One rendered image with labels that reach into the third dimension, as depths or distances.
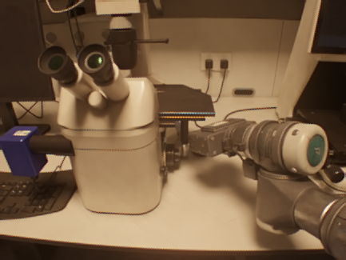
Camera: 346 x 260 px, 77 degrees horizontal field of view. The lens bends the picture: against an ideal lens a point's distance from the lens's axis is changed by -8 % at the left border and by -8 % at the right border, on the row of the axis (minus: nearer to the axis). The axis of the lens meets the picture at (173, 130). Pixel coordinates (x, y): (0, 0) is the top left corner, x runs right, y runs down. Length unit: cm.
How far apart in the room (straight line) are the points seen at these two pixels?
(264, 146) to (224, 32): 83
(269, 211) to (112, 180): 31
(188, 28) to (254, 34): 31
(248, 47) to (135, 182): 89
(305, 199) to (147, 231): 33
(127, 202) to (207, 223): 18
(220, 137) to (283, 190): 17
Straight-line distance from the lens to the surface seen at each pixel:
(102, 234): 56
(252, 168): 48
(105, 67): 35
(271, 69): 126
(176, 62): 119
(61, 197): 66
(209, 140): 48
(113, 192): 54
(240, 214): 59
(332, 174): 65
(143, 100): 45
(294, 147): 38
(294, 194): 39
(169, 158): 64
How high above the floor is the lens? 118
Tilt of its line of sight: 28 degrees down
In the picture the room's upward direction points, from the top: 1 degrees counter-clockwise
